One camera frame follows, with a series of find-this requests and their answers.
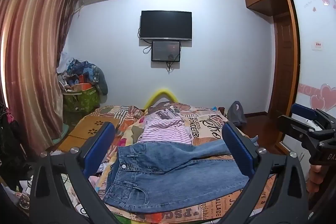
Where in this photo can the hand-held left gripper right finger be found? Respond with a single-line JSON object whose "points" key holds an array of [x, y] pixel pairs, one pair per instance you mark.
{"points": [[236, 145]]}

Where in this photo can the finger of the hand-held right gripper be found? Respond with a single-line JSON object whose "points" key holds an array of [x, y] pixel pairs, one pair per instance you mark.
{"points": [[291, 125], [302, 109]]}

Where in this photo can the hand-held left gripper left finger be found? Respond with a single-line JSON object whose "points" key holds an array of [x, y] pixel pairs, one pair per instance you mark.
{"points": [[101, 140]]}

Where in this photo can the blue denim pants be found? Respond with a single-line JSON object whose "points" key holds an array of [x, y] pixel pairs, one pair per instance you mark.
{"points": [[170, 174]]}

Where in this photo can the person's right hand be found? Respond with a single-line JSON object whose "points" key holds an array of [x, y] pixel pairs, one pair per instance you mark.
{"points": [[313, 178]]}

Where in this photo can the wooden lap table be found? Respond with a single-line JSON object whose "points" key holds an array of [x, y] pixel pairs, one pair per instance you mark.
{"points": [[86, 128]]}

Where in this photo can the grey bag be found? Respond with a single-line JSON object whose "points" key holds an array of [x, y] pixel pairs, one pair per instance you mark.
{"points": [[236, 112]]}

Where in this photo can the printed patchwork blanket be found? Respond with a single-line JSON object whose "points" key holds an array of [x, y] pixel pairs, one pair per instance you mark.
{"points": [[204, 127]]}

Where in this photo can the white heart-sticker wardrobe door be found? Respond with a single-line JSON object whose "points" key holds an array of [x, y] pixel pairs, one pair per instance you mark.
{"points": [[315, 69]]}

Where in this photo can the pink striped cloth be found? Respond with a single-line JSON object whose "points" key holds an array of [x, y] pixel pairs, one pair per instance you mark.
{"points": [[162, 132]]}

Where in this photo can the pile of mixed clothes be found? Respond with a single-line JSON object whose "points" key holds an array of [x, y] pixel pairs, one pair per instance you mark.
{"points": [[84, 71]]}

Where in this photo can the yellow foam tube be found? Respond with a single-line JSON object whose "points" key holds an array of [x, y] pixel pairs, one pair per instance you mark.
{"points": [[162, 92]]}

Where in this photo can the dark hanging clothes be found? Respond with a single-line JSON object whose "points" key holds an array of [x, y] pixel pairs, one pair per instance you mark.
{"points": [[11, 145]]}

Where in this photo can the scattered white papers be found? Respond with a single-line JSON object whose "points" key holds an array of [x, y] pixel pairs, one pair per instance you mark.
{"points": [[25, 192]]}

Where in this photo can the striped brown curtain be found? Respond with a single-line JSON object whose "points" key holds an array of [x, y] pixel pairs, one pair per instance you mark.
{"points": [[31, 56]]}

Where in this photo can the dark brown curtain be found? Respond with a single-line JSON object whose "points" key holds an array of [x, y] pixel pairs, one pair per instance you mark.
{"points": [[72, 8]]}

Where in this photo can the small wall label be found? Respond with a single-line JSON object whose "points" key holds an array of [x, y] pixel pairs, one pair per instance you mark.
{"points": [[317, 46]]}

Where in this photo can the small black wall monitor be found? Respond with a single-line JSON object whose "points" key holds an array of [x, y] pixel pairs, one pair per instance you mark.
{"points": [[165, 50]]}

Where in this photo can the black wall television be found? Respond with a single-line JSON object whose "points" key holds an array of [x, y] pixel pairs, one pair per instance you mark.
{"points": [[166, 25]]}

